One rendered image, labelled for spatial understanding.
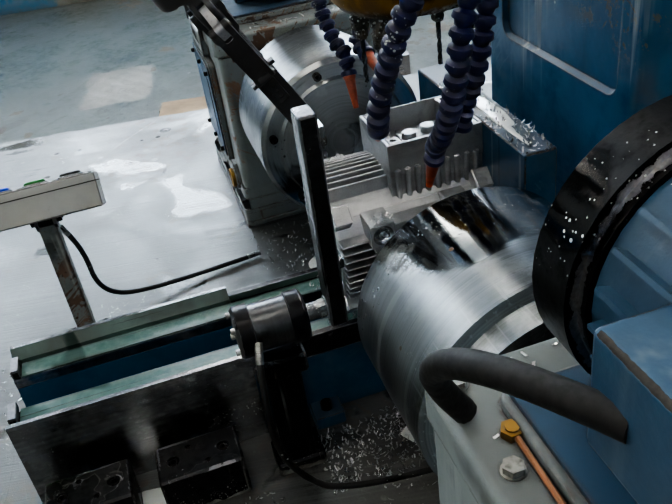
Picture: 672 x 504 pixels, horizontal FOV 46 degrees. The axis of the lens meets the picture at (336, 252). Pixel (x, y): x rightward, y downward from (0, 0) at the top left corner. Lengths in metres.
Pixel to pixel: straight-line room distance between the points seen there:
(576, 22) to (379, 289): 0.42
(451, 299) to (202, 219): 0.93
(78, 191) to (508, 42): 0.63
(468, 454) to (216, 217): 1.08
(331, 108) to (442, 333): 0.57
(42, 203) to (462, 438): 0.78
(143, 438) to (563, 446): 0.63
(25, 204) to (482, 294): 0.71
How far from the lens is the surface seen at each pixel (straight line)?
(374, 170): 0.96
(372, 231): 0.90
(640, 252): 0.42
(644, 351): 0.36
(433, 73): 1.10
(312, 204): 0.80
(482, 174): 0.96
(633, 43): 0.89
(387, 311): 0.73
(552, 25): 1.04
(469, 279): 0.67
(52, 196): 1.17
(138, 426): 1.01
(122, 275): 1.44
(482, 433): 0.54
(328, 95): 1.15
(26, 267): 1.56
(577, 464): 0.50
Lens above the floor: 1.55
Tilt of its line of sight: 33 degrees down
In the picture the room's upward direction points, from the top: 9 degrees counter-clockwise
